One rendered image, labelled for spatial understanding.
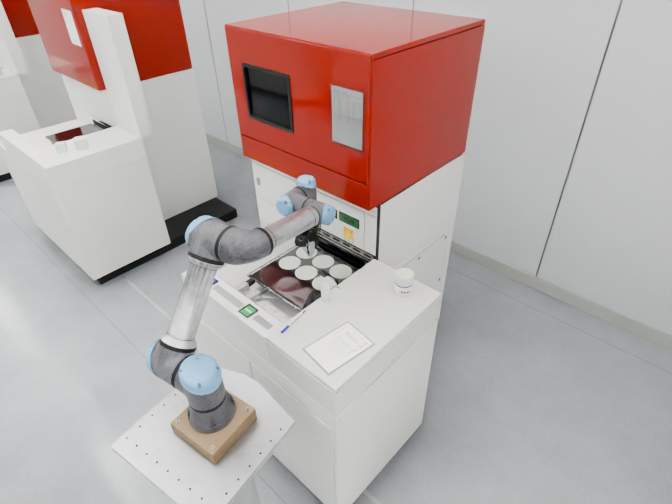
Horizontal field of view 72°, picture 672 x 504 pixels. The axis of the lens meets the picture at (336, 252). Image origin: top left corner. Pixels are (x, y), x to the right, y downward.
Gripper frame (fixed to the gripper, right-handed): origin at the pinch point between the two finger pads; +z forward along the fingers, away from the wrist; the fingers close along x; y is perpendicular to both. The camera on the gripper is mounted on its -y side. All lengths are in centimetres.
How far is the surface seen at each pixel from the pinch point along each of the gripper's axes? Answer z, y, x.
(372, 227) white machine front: -10.2, 12.4, -24.5
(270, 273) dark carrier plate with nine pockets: 11.6, -3.1, 17.7
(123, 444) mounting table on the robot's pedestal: 20, -88, 34
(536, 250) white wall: 71, 134, -113
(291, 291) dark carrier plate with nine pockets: 11.6, -11.9, 4.3
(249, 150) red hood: -25, 40, 43
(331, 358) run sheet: 5, -48, -25
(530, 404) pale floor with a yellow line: 101, 30, -112
